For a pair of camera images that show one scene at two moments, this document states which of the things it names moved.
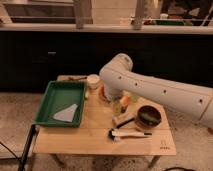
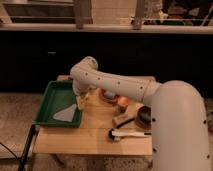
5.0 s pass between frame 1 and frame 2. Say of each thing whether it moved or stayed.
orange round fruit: stayed
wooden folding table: stayed
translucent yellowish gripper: moved
